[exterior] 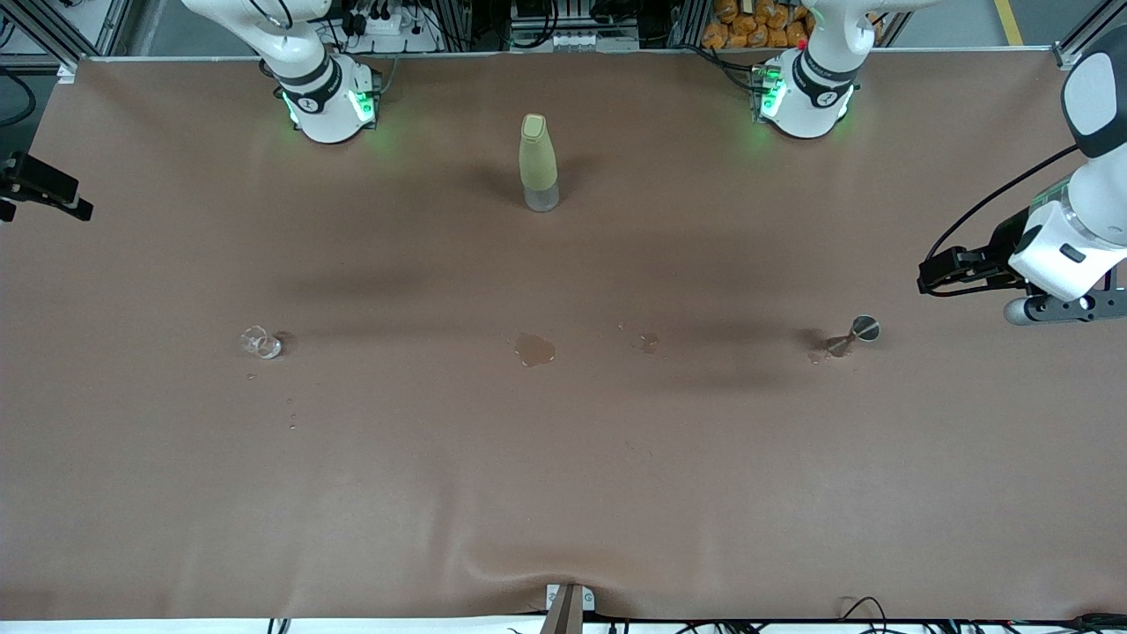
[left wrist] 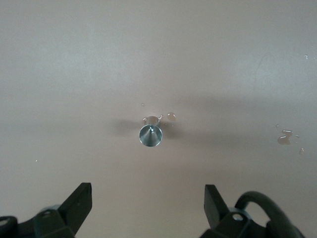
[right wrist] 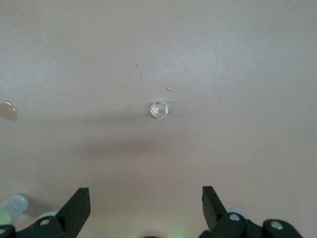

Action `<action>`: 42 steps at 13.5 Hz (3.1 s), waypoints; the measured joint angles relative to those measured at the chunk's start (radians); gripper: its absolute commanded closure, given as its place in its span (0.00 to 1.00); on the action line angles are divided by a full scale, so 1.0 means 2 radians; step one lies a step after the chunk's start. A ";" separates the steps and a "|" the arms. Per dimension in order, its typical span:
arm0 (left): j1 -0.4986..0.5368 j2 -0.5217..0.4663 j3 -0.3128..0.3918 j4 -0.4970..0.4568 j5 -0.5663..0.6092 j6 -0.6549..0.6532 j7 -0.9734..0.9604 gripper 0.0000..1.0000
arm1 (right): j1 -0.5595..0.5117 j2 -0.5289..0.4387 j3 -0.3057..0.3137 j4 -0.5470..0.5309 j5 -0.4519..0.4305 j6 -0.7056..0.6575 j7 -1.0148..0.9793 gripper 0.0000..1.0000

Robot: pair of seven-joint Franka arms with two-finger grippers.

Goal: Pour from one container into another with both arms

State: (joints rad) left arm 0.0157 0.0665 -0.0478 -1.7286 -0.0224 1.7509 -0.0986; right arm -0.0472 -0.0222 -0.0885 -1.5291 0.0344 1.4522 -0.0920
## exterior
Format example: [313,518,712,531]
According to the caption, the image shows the white power strip with plugs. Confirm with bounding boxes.
[339,4,441,55]

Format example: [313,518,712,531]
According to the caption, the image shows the metal table edge bracket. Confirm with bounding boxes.
[544,582,597,634]

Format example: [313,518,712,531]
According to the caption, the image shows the brown table cover mat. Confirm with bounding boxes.
[0,48,1127,622]

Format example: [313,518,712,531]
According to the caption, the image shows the white connector strip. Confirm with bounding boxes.
[511,29,640,53]

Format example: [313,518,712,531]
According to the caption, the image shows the aluminium frame post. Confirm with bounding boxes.
[0,0,133,78]
[1053,0,1127,70]

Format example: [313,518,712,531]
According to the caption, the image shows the orange snack packs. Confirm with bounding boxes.
[702,0,815,50]

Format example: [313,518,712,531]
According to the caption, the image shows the yellow-green bottle with clear base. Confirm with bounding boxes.
[519,113,562,213]

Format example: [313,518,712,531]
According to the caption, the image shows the small clear glass cup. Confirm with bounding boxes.
[240,325,284,360]

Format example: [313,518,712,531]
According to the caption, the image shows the large brown liquid puddle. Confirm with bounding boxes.
[514,332,558,368]

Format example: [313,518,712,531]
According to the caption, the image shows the thin black cable loop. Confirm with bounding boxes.
[839,596,892,634]

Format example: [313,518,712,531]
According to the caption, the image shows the steel hourglass measuring jigger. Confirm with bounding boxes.
[826,314,881,358]

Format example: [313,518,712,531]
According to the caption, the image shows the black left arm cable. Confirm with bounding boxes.
[923,145,1080,267]

